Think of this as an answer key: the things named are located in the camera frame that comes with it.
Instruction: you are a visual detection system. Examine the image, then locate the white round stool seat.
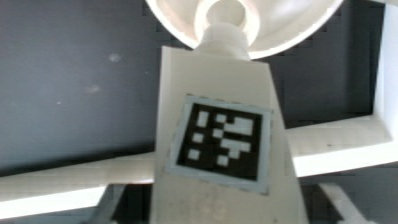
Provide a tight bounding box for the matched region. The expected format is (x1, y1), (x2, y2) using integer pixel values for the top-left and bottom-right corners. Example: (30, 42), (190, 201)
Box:
(145, 0), (343, 59)

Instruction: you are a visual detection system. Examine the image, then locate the white obstacle frame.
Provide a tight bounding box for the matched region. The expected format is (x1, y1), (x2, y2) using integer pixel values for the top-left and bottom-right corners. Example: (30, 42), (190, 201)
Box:
(0, 0), (398, 219)

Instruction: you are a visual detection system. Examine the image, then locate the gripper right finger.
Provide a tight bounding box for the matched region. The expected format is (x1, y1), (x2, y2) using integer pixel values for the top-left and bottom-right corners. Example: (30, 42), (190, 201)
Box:
(300, 183), (376, 224)

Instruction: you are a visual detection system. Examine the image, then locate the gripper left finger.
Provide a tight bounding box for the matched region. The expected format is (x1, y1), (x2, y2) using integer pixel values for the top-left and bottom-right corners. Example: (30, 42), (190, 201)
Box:
(83, 184), (153, 224)

